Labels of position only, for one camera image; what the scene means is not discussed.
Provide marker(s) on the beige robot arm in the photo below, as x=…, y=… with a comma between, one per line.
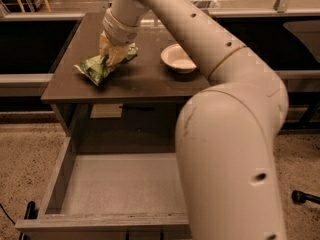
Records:
x=224, y=134

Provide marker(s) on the green jalapeno chip bag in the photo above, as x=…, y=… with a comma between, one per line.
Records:
x=96, y=68

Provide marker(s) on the white paper bowl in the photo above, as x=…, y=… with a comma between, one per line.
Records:
x=176, y=58

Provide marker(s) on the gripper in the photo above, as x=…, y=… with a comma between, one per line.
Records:
x=120, y=35

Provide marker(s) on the black caster leg right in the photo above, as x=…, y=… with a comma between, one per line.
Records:
x=301, y=197

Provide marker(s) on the black caster leg left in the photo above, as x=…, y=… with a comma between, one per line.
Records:
x=30, y=214

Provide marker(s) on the white wire basket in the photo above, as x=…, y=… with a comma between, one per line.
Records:
x=206, y=4

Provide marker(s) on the grey drawer cabinet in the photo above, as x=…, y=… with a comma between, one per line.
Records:
x=135, y=109

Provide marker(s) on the black caster leg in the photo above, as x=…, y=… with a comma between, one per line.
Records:
x=30, y=214
x=301, y=197

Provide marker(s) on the open top drawer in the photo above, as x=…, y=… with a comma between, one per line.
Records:
x=103, y=192

